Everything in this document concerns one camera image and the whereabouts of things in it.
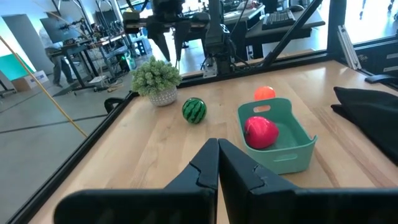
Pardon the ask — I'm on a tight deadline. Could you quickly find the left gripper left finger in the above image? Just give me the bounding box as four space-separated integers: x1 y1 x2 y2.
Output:
53 138 220 224

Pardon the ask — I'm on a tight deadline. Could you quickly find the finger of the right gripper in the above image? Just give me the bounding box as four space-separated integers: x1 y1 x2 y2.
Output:
173 21 192 62
146 16 172 62

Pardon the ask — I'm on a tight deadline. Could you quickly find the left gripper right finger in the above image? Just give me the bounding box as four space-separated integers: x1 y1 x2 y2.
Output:
218 138 398 224

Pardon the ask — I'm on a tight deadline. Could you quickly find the red toy apple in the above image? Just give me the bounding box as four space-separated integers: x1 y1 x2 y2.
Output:
243 116 280 151

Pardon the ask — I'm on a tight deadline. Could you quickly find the orange toy pumpkin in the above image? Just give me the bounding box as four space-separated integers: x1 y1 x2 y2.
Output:
252 86 277 113

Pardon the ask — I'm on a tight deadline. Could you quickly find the artificial plant in white pot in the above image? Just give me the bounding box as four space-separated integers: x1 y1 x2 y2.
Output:
130 55 183 108

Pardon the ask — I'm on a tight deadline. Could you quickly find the teal plastic basket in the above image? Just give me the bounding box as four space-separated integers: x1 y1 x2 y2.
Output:
236 97 318 175

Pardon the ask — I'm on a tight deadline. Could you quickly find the green watermelon ball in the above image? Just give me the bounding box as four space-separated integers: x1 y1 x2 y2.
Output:
181 96 208 125

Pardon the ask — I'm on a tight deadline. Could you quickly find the black standing desk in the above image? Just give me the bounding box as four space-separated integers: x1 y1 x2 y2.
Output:
46 32 132 91

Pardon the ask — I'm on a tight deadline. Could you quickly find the black table clamp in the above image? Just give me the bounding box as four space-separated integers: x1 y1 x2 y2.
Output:
103 97 126 114
364 73 398 85

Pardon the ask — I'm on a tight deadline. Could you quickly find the black office desk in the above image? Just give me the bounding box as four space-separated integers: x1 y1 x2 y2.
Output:
223 4 326 60

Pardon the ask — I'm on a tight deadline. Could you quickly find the black keyboard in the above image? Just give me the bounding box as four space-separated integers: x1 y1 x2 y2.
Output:
261 9 297 31

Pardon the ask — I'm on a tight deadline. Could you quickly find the dark computer monitor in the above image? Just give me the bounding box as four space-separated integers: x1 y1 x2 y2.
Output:
39 16 83 44

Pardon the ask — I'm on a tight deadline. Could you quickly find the person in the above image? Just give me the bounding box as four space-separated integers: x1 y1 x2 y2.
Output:
39 27 76 88

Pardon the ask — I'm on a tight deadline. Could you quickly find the black folded cloth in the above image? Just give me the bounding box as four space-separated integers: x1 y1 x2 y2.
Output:
330 86 398 167

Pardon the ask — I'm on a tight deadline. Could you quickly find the grey partition board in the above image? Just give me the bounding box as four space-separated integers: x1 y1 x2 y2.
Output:
1 13 54 76

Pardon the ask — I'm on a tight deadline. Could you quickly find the cardboard box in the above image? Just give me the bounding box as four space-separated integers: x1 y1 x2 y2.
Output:
11 69 50 93

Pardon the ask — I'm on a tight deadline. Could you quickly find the teal board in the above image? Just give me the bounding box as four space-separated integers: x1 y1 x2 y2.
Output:
0 53 36 83

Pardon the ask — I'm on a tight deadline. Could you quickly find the black box with white labels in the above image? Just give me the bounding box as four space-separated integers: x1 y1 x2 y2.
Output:
354 35 398 78

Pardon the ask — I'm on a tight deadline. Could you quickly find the black diagonal frame brace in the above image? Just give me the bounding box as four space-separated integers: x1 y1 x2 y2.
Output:
261 0 323 68

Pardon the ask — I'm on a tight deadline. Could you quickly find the yellow cable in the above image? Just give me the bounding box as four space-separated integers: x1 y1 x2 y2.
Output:
0 34 89 139

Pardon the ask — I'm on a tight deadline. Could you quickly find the black frame post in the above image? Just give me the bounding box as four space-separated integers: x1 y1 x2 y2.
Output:
326 0 348 57

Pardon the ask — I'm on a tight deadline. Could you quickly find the silver aluminium bracket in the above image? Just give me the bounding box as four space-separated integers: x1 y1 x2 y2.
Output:
336 24 363 71

